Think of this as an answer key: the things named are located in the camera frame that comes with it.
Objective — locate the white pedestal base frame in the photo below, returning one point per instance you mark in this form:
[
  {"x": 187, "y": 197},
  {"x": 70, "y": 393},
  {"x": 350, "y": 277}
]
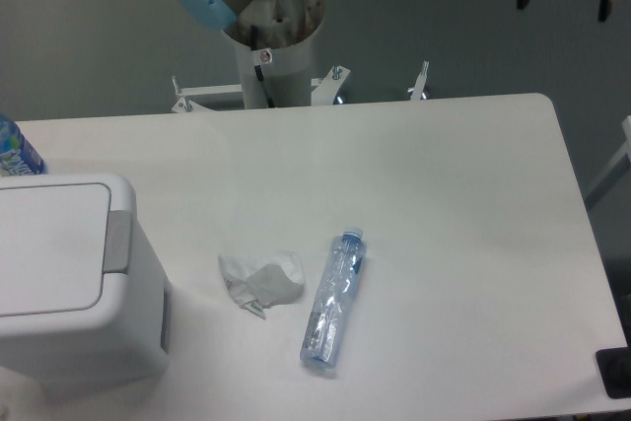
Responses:
[{"x": 324, "y": 91}]

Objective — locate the white trash can lid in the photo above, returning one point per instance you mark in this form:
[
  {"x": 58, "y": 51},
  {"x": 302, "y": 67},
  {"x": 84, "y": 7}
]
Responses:
[{"x": 59, "y": 240}]

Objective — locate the clear empty plastic bottle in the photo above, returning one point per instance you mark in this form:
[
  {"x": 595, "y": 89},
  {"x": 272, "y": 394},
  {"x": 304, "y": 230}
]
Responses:
[{"x": 333, "y": 302}]

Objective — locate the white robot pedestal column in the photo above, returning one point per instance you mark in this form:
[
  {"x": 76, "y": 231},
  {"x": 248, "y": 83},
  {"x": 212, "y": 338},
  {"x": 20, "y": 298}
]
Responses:
[{"x": 274, "y": 42}]

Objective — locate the black clamp at table edge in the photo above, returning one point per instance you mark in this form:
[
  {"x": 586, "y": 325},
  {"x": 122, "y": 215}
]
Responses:
[{"x": 614, "y": 368}]

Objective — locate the blue labelled drink bottle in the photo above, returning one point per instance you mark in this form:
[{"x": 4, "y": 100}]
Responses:
[{"x": 18, "y": 155}]

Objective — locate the white frame at right edge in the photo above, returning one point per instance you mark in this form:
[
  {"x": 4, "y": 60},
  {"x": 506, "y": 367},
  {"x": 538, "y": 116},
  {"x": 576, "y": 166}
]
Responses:
[{"x": 612, "y": 172}]

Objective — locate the white plastic trash can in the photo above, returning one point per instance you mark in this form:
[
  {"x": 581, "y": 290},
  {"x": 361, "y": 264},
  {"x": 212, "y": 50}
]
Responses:
[{"x": 124, "y": 337}]

